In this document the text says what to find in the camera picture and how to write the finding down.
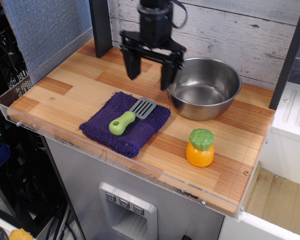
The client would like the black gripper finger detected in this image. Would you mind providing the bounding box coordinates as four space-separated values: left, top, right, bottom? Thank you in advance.
161 58 184 90
121 46 141 80

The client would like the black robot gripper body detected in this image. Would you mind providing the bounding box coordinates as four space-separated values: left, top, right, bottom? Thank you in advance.
120 4 186 62

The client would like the stainless steel bowl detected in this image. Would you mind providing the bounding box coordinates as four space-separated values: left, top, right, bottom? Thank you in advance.
167 57 242 121

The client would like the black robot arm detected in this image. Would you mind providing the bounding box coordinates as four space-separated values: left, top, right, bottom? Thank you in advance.
120 0 186 90

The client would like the purple towel cloth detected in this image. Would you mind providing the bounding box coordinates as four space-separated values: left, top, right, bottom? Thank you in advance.
79 92 171 158

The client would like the orange toy carrot green top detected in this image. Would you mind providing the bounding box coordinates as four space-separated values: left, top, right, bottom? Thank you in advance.
186 128 214 167

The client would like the blue fabric panel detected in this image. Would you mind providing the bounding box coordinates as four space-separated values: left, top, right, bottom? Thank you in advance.
1 0 93 84

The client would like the clear acrylic table guard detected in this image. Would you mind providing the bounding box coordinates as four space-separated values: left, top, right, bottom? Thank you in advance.
0 73 274 218

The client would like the silver toy fridge cabinet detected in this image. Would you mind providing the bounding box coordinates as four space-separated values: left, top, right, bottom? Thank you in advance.
47 139 224 240

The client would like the grey water dispenser panel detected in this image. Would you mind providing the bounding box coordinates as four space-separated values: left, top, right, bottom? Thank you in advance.
99 181 158 240

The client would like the white toy sink unit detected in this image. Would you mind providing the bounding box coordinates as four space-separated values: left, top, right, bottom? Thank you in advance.
219 83 300 240

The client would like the yellow object bottom left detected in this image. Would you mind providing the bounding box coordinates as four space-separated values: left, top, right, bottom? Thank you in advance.
9 228 34 240

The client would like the green handled grey toy spatula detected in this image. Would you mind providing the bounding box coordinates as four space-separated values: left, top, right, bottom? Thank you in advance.
109 97 157 136

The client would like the dark grey left post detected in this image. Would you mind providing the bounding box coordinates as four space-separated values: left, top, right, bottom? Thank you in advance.
89 0 113 58

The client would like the dark grey post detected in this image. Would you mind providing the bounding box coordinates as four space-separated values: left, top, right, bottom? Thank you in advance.
269 17 300 110
89 0 113 58

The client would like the dark grey right post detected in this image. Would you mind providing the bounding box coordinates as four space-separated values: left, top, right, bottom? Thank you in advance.
269 17 300 110

